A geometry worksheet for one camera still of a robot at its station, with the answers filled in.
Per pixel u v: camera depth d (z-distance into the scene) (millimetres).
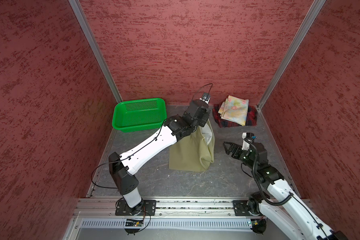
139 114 1137
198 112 502
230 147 697
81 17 741
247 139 684
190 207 757
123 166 420
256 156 568
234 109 1095
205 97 578
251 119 1065
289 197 458
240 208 741
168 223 775
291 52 877
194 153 871
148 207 741
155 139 461
